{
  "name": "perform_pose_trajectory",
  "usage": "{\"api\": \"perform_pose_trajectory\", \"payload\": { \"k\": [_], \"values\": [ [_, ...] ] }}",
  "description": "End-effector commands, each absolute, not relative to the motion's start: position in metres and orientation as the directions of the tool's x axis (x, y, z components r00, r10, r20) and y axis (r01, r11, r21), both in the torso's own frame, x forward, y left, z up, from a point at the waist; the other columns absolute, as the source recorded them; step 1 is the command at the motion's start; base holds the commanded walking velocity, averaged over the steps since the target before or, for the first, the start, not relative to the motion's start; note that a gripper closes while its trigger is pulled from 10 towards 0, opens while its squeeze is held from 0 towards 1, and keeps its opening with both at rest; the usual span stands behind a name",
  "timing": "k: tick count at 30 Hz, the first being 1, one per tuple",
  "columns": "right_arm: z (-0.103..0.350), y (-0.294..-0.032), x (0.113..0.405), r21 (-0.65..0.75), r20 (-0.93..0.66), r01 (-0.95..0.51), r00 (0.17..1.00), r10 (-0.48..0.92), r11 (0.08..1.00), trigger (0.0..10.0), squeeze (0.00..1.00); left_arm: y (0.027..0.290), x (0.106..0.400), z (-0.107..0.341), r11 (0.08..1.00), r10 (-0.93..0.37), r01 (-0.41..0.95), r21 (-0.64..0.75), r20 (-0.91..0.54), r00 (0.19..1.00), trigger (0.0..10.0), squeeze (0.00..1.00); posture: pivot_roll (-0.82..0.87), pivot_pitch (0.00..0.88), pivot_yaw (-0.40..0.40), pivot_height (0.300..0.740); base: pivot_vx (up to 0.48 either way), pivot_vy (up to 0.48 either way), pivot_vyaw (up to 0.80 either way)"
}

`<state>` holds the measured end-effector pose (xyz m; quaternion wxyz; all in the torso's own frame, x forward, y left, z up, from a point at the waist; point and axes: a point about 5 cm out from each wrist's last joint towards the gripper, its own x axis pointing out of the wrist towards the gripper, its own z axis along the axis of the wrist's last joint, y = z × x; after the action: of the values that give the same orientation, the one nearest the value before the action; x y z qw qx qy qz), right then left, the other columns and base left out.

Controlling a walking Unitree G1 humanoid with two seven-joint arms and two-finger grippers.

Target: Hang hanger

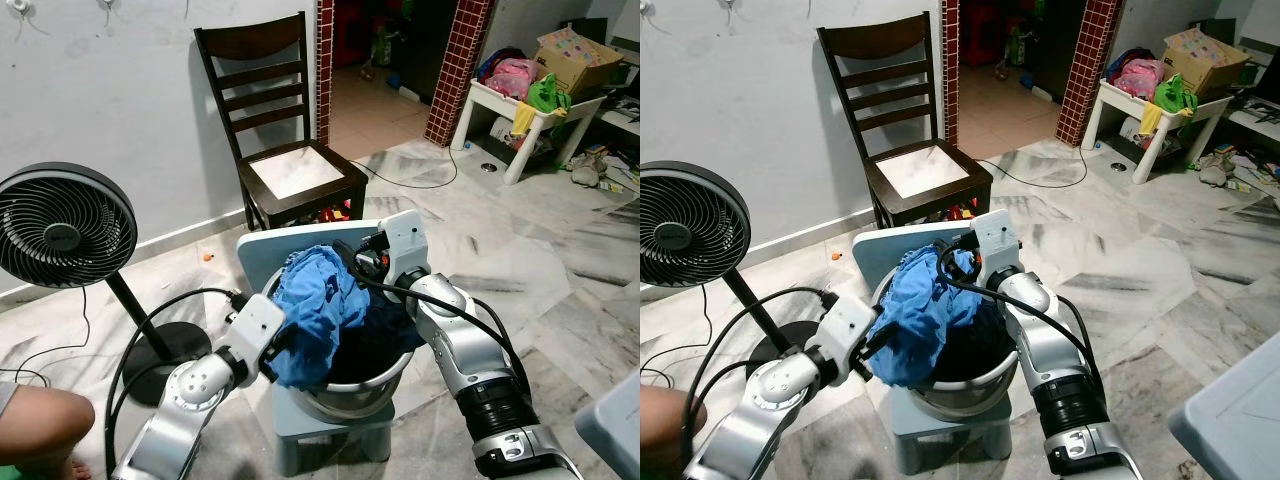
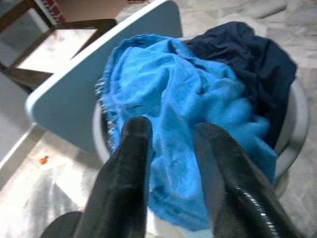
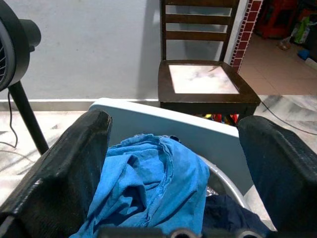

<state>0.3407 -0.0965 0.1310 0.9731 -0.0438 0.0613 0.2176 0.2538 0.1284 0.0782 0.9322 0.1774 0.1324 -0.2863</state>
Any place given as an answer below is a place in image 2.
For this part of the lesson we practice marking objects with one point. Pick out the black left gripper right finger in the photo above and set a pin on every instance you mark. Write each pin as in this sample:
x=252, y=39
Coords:
x=235, y=198

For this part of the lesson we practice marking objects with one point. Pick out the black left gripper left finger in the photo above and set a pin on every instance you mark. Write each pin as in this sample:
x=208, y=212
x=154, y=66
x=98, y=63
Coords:
x=119, y=186

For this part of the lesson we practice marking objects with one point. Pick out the light blue shirt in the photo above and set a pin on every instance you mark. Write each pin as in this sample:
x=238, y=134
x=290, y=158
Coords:
x=173, y=86

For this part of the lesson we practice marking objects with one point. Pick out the small orange scrap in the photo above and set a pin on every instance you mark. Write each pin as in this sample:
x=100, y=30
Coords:
x=44, y=160

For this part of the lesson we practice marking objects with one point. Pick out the grey laundry basket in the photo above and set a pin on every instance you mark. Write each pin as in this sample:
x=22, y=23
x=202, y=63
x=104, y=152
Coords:
x=294, y=138

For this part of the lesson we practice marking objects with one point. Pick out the light blue folding table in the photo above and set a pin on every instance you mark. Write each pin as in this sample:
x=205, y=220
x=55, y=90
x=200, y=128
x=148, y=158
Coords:
x=74, y=86

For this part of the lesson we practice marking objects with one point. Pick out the navy blue garment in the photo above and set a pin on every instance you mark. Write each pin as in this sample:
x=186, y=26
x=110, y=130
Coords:
x=260, y=74

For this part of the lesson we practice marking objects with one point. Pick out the red brick pattern panel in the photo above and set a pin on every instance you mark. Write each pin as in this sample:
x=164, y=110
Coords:
x=53, y=10

